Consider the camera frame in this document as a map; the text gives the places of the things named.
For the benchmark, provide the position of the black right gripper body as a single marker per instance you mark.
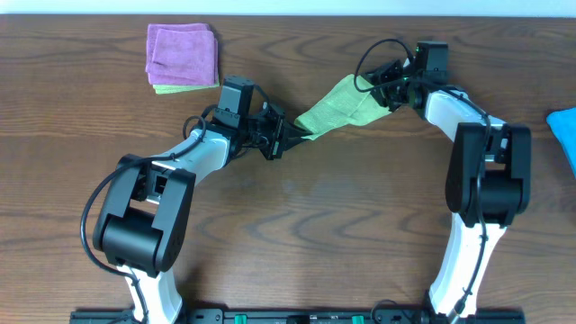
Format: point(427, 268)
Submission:
point(386, 82)

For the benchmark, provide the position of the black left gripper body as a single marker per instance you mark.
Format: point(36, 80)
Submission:
point(277, 138)

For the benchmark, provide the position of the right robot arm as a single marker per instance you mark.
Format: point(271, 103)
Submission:
point(487, 185)

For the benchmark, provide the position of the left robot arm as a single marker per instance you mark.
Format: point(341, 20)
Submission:
point(134, 223)

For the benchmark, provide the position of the folded green cloth under purple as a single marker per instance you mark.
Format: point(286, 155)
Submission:
point(163, 89)

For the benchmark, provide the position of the blue cloth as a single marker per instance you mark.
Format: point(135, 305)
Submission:
point(562, 124)

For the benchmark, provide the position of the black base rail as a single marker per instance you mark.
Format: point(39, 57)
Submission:
point(288, 316)

